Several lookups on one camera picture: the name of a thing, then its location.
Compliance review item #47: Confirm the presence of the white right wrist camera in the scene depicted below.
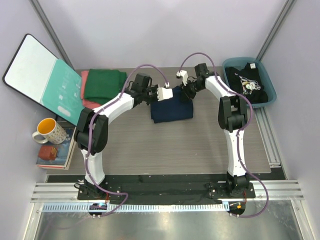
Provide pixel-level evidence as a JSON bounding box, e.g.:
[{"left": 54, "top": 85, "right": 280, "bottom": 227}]
[{"left": 176, "top": 70, "right": 189, "bottom": 86}]

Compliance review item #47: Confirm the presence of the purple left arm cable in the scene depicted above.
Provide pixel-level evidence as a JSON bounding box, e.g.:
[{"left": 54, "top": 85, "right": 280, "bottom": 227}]
[{"left": 84, "top": 64, "right": 171, "bottom": 218}]

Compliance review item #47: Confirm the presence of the right aluminium frame post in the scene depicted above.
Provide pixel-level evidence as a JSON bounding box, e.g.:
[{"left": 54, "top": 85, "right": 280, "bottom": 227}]
[{"left": 256, "top": 0, "right": 297, "bottom": 62}]

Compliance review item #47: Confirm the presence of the left aluminium frame post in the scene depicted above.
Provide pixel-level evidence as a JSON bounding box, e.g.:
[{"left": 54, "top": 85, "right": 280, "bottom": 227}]
[{"left": 29, "top": 0, "right": 75, "bottom": 70}]

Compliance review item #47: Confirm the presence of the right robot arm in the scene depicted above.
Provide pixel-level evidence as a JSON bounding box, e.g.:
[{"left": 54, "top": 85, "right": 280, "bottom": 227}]
[{"left": 176, "top": 63, "right": 250, "bottom": 198}]

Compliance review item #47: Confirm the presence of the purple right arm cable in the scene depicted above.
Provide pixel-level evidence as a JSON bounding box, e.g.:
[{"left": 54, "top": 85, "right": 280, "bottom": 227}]
[{"left": 179, "top": 52, "right": 270, "bottom": 219}]

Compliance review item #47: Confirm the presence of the black printed t shirt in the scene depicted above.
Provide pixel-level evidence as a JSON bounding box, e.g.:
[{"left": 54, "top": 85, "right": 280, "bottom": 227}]
[{"left": 225, "top": 62, "right": 269, "bottom": 105}]

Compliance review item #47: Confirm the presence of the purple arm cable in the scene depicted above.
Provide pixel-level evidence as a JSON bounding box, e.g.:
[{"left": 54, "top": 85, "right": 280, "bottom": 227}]
[
  {"left": 179, "top": 52, "right": 270, "bottom": 219},
  {"left": 84, "top": 64, "right": 171, "bottom": 218}
]

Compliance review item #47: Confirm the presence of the aluminium frame post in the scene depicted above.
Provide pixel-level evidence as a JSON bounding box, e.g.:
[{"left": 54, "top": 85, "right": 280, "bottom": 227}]
[
  {"left": 29, "top": 0, "right": 75, "bottom": 70},
  {"left": 256, "top": 0, "right": 297, "bottom": 62}
]

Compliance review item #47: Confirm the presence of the red small box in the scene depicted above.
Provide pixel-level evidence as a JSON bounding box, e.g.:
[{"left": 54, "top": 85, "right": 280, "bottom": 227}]
[{"left": 38, "top": 145, "right": 58, "bottom": 161}]

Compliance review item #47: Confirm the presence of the white and teal board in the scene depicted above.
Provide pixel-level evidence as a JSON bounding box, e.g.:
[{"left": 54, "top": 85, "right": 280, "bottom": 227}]
[{"left": 2, "top": 34, "right": 84, "bottom": 125}]

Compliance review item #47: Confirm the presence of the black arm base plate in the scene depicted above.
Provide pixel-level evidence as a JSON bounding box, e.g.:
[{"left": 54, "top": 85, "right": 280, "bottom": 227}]
[{"left": 47, "top": 168, "right": 286, "bottom": 200}]

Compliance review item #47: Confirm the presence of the folded pink t shirt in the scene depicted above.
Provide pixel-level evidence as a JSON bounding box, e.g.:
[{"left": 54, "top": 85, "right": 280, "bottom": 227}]
[{"left": 80, "top": 70, "right": 101, "bottom": 109}]

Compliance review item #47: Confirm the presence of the yellow inside floral mug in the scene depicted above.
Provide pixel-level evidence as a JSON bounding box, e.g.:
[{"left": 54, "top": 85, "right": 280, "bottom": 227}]
[{"left": 31, "top": 118, "right": 67, "bottom": 145}]

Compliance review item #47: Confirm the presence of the teal plastic bin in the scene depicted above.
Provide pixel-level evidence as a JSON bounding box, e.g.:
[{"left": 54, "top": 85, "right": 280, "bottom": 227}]
[{"left": 222, "top": 57, "right": 277, "bottom": 109}]

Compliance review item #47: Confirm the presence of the aluminium front rail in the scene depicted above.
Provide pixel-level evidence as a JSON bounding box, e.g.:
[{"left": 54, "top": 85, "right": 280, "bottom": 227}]
[{"left": 31, "top": 180, "right": 304, "bottom": 213}]

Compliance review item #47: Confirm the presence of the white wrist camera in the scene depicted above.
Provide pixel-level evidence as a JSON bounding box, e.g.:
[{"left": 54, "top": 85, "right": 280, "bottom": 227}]
[
  {"left": 176, "top": 70, "right": 189, "bottom": 86},
  {"left": 156, "top": 82, "right": 173, "bottom": 102}
]

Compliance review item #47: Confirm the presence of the folded green t shirt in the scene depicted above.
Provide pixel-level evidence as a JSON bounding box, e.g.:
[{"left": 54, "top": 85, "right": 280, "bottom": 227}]
[{"left": 84, "top": 69, "right": 127, "bottom": 105}]

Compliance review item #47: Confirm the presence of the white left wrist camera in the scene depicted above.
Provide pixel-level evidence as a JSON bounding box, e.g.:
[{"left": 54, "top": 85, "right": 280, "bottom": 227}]
[{"left": 156, "top": 82, "right": 173, "bottom": 102}]

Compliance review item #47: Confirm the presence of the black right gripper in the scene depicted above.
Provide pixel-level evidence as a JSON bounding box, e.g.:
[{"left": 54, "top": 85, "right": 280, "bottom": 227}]
[{"left": 179, "top": 79, "right": 204, "bottom": 102}]

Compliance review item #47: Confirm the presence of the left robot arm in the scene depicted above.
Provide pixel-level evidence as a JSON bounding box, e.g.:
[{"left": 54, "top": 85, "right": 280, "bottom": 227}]
[{"left": 74, "top": 73, "right": 158, "bottom": 200}]

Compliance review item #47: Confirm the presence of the stack of books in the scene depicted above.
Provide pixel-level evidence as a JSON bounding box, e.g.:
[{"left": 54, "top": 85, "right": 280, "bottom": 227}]
[{"left": 36, "top": 127, "right": 75, "bottom": 170}]

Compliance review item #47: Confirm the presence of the navy blue t shirt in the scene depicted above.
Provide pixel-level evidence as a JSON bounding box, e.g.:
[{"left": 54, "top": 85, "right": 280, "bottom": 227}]
[{"left": 150, "top": 86, "right": 194, "bottom": 124}]

